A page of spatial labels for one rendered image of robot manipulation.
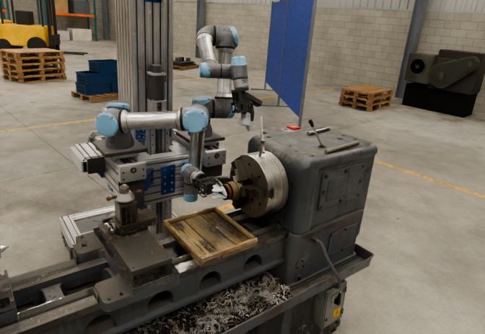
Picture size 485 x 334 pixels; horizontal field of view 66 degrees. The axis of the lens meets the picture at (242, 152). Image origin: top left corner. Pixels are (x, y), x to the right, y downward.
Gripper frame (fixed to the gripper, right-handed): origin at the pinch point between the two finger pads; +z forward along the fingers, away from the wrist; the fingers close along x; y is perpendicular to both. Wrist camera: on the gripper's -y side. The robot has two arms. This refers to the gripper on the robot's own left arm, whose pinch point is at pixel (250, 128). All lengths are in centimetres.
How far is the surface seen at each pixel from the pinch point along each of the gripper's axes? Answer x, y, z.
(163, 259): 17, 61, 44
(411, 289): -5, -140, 139
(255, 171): 9.9, 7.3, 19.9
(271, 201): 17.0, 5.7, 34.1
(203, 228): -8, 29, 45
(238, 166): 0.9, 10.2, 17.3
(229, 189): 6.1, 20.6, 26.1
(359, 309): -14, -88, 136
